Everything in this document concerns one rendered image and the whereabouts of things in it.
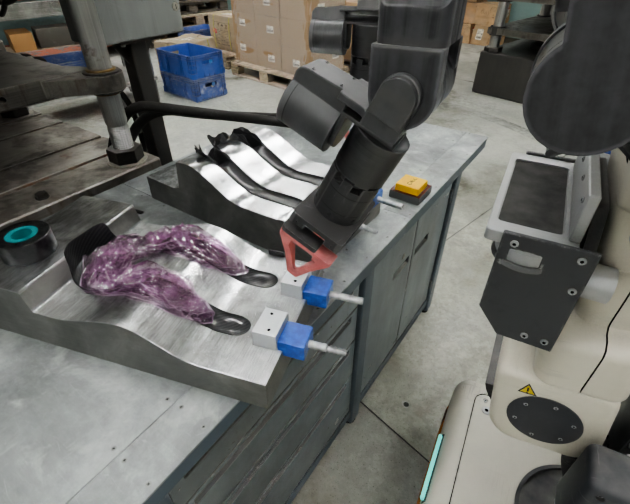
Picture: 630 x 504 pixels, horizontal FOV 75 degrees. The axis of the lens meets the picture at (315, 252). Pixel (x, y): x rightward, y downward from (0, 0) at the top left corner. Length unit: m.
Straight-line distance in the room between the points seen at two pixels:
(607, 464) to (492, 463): 0.52
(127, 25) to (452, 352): 1.59
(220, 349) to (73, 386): 0.22
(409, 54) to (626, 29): 0.13
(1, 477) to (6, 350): 0.22
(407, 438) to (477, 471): 0.38
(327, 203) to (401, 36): 0.17
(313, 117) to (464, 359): 1.47
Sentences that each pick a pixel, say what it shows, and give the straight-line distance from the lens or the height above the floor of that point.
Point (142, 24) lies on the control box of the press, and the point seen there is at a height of 1.11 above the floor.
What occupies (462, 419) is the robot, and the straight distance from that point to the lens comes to 1.27.
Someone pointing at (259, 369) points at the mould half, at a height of 0.86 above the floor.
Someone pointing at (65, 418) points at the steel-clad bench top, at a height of 0.80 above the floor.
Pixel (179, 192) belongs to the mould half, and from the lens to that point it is 1.00.
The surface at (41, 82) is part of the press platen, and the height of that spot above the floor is 1.03.
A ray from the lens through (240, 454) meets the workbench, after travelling 0.89.
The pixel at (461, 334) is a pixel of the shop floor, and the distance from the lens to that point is 1.85.
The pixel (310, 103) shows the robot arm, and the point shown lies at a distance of 0.41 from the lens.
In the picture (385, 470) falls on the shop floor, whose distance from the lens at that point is 1.46.
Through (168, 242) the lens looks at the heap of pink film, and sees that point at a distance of 0.73.
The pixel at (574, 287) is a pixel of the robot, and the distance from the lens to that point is 0.56.
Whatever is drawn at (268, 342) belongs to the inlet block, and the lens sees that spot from 0.59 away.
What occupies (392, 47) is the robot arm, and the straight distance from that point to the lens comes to 0.36.
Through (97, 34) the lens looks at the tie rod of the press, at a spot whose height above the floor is 1.13.
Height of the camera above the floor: 1.32
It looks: 37 degrees down
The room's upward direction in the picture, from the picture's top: straight up
